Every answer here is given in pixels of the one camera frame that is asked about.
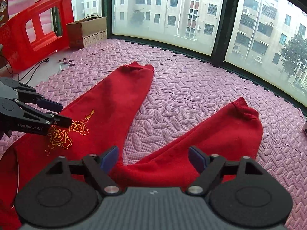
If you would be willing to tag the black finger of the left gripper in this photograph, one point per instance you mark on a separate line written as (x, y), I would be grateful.
(16, 91)
(18, 116)

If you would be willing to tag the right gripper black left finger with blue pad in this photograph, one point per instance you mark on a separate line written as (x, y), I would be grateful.
(67, 192)

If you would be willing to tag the dark green window frame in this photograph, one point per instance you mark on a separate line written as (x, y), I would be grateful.
(262, 40)

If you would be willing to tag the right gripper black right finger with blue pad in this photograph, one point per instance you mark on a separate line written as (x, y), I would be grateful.
(239, 193)

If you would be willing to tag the pink foam floor mat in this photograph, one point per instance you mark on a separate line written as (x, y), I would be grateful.
(183, 93)

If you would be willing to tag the red embroidered trousers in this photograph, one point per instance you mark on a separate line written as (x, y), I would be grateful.
(101, 119)

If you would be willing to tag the brown cardboard box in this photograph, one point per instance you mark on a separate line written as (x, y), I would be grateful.
(86, 32)

